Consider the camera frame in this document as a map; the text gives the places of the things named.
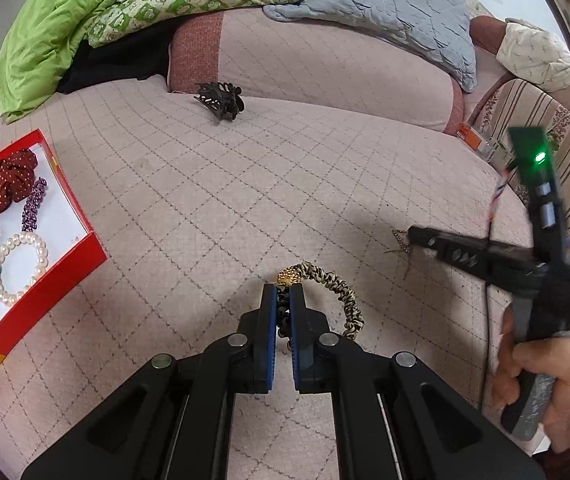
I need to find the dark hair claw clip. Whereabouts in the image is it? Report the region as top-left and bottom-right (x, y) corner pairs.
(194, 81), (245, 124)

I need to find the black cloth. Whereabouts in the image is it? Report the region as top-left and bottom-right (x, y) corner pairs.
(57, 20), (186, 95)

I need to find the grey quilted pillow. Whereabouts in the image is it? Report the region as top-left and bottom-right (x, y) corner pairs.
(263, 0), (479, 94)

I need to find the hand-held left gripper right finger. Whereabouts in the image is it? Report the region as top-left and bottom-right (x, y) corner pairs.
(287, 285), (546, 480)

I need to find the leopard print scrunchie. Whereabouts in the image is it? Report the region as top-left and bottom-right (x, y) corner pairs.
(275, 261), (364, 344)

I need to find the white pearl bracelet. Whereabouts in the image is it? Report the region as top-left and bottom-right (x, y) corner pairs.
(0, 231), (48, 307)

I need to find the red and blue twisted cable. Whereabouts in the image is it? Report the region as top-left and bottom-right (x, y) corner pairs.
(487, 159), (517, 241)

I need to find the red dotted scrunchie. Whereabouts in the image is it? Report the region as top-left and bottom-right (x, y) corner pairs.
(0, 147), (38, 215)

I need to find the pink quilted sofa cover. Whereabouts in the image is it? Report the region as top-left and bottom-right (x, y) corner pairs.
(0, 74), (532, 480)

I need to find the pink bolster cushion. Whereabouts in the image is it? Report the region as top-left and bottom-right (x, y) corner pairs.
(167, 7), (466, 136)

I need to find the thin gold chain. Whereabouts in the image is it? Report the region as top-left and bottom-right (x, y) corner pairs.
(385, 228), (419, 279)

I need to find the purple beaded hair clip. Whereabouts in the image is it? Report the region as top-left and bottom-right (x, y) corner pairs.
(21, 177), (48, 234)

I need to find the red jewelry box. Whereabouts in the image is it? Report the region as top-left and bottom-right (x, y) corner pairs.
(0, 129), (108, 414)

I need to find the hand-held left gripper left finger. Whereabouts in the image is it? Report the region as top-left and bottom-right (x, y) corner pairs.
(22, 284), (278, 480)

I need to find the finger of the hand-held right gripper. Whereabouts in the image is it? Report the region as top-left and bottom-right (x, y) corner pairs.
(406, 225), (541, 287)

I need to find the white patterned pillow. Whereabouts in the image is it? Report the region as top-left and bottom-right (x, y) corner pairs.
(495, 17), (570, 94)

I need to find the orange and white package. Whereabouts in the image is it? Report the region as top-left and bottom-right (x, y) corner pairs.
(455, 122), (499, 163)

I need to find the green quilt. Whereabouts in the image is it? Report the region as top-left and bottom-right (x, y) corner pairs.
(0, 0), (351, 126)

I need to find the pink sofa armrest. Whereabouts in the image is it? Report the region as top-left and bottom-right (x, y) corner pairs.
(469, 15), (570, 128)

